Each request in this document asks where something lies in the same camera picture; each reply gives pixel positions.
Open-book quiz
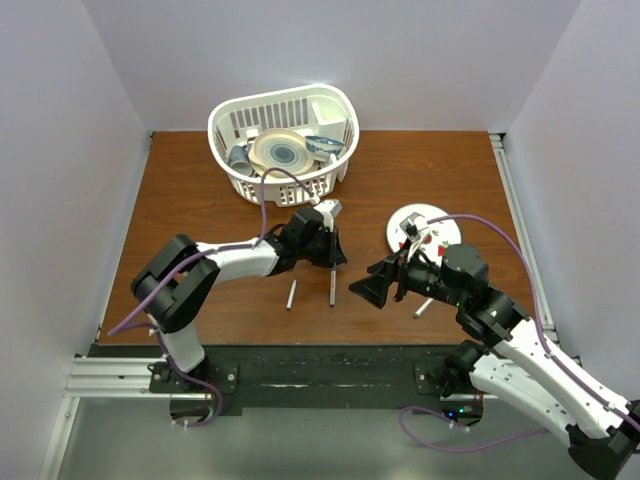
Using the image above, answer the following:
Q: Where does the white thin pen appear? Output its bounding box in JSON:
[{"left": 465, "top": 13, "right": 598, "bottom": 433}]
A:
[{"left": 286, "top": 279, "right": 297, "bottom": 311}]

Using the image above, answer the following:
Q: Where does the white green-tip pen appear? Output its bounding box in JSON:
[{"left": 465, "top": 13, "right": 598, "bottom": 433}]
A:
[{"left": 413, "top": 298, "right": 434, "bottom": 319}]

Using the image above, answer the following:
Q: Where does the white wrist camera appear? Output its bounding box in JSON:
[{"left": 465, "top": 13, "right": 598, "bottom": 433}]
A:
[
  {"left": 400, "top": 212, "right": 431, "bottom": 261},
  {"left": 313, "top": 199, "right": 342, "bottom": 232}
]

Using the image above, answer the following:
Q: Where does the beige blue-centred plate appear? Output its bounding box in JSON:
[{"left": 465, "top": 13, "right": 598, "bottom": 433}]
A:
[{"left": 248, "top": 129, "right": 316, "bottom": 176}]

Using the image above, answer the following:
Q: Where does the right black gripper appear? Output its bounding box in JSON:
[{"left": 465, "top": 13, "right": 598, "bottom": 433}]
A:
[{"left": 349, "top": 236, "right": 465, "bottom": 308}]

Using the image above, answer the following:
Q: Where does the blue patterned white bowl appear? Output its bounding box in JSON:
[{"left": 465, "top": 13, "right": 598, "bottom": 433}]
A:
[{"left": 305, "top": 135, "right": 345, "bottom": 162}]

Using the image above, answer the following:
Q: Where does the watermelon pattern round plate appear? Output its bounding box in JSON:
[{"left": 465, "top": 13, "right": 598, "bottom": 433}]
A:
[{"left": 386, "top": 203, "right": 462, "bottom": 264}]

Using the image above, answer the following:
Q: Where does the grey-white mug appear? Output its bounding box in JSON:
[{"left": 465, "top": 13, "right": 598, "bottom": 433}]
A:
[{"left": 228, "top": 144, "right": 254, "bottom": 177}]

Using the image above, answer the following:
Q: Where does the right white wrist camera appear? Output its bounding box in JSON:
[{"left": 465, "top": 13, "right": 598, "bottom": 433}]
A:
[{"left": 400, "top": 212, "right": 431, "bottom": 261}]

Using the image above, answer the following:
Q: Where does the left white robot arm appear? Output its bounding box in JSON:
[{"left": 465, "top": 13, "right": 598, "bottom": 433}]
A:
[{"left": 131, "top": 200, "right": 347, "bottom": 392}]

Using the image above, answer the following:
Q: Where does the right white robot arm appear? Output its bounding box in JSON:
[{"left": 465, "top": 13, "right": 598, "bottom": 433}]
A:
[{"left": 349, "top": 244, "right": 639, "bottom": 479}]

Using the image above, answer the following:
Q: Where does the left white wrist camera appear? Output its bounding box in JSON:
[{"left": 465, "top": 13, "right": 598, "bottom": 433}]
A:
[{"left": 313, "top": 199, "right": 342, "bottom": 232}]

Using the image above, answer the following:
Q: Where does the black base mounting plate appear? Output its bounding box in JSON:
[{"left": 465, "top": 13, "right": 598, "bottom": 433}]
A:
[{"left": 149, "top": 343, "right": 561, "bottom": 419}]

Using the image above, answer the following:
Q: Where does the white plastic dish basket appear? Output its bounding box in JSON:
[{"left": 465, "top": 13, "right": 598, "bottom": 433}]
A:
[{"left": 207, "top": 83, "right": 360, "bottom": 204}]

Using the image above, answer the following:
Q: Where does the aluminium frame rail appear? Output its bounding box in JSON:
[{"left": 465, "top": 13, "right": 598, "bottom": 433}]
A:
[{"left": 489, "top": 132, "right": 614, "bottom": 480}]

